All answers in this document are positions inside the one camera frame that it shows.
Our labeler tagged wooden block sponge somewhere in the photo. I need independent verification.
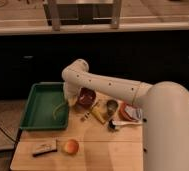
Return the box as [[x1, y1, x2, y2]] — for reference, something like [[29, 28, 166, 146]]
[[32, 140, 57, 157]]

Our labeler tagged dark red bowl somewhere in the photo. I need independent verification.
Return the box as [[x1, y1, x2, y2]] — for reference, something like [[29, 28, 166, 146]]
[[77, 87, 96, 108]]

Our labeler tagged small metal cup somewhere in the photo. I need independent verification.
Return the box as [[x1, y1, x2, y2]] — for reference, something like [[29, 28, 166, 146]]
[[107, 100, 118, 116]]

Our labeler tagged small brown toy piece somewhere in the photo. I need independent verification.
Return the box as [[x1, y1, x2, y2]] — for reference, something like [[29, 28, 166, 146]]
[[80, 112, 90, 122]]

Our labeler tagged pale translucent gripper body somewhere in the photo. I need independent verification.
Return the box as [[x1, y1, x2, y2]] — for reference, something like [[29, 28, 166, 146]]
[[63, 82, 80, 107]]

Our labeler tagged orange peach fruit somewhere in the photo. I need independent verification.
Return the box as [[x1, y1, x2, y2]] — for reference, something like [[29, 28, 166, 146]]
[[64, 139, 79, 155]]

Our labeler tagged yellow corn piece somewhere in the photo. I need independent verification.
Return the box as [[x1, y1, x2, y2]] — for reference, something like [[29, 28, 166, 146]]
[[91, 107, 105, 124]]

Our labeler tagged green chili pepper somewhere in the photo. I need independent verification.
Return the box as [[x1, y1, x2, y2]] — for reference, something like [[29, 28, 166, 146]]
[[52, 102, 67, 120]]

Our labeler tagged light wooden chair frame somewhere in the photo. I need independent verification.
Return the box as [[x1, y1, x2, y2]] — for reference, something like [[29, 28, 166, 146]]
[[42, 0, 122, 31]]

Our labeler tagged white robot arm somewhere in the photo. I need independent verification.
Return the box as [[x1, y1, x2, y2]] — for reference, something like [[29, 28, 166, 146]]
[[62, 59, 189, 171]]

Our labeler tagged green plastic tray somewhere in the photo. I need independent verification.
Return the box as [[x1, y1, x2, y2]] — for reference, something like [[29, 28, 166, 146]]
[[20, 82, 69, 131]]

